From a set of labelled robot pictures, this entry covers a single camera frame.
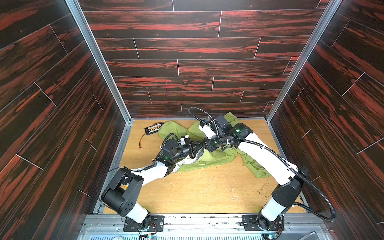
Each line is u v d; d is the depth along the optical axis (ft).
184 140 2.47
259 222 2.14
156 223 2.41
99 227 2.41
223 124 1.84
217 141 2.03
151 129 3.66
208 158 2.81
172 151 2.15
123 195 1.45
